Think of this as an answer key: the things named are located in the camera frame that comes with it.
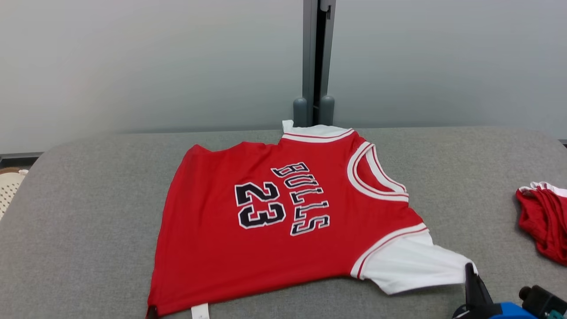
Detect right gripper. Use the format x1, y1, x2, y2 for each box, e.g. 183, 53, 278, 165
452, 262, 493, 319

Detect red Bulls basketball jersey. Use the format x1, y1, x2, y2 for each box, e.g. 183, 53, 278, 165
146, 120, 479, 319

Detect red shorts with white waistband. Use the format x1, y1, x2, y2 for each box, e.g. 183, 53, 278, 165
515, 181, 567, 267

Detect white perforated laundry basket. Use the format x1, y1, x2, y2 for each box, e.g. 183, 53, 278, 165
0, 168, 29, 221

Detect grey partition post with cylinder feet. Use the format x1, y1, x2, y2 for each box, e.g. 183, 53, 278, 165
292, 0, 336, 128

